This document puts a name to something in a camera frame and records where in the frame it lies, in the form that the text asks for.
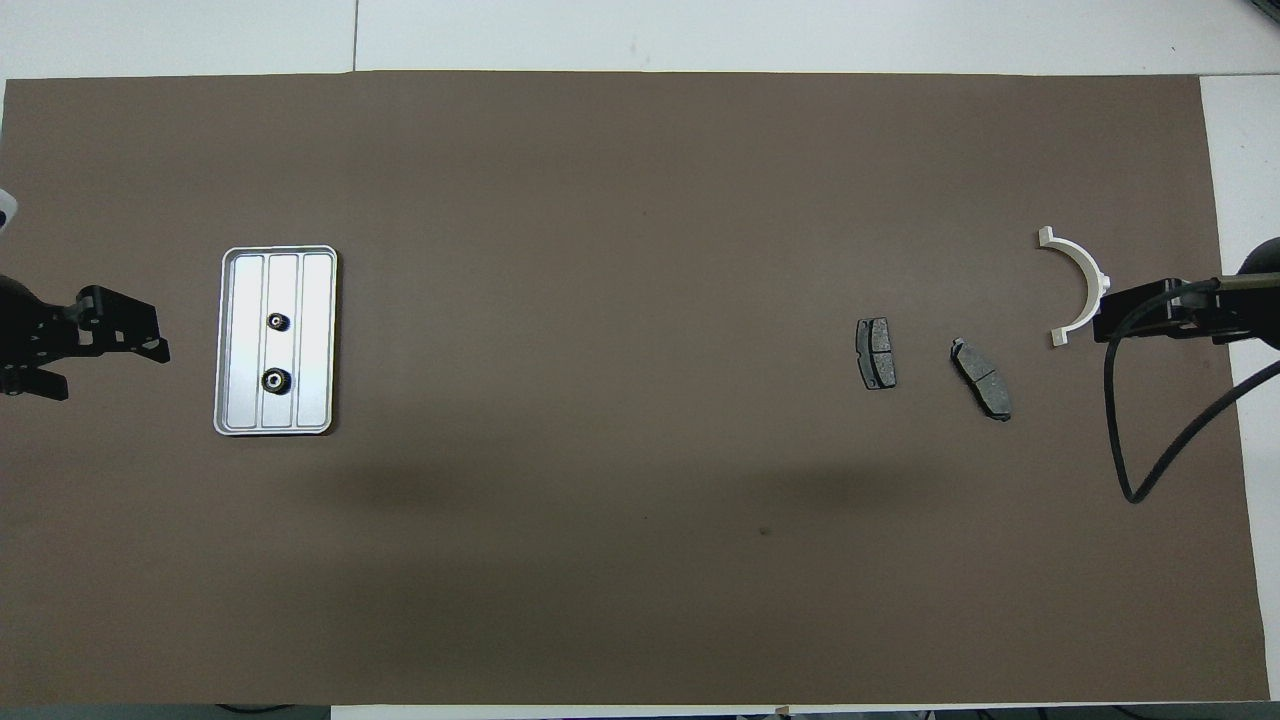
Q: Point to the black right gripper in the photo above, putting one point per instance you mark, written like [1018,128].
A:
[1160,312]

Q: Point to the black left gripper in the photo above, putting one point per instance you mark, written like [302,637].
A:
[35,335]

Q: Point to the large black bearing gear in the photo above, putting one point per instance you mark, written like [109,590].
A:
[275,380]

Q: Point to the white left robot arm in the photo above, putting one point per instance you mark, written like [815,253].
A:
[5,210]

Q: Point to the silver metal tray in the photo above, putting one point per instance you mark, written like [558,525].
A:
[240,340]

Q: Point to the grey curved brake pad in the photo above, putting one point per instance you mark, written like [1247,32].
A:
[980,380]

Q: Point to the grey rectangular brake pad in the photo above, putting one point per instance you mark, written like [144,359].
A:
[877,352]

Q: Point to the brown table mat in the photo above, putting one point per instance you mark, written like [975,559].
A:
[620,500]

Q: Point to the white curved plastic bracket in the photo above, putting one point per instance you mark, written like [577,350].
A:
[1085,270]

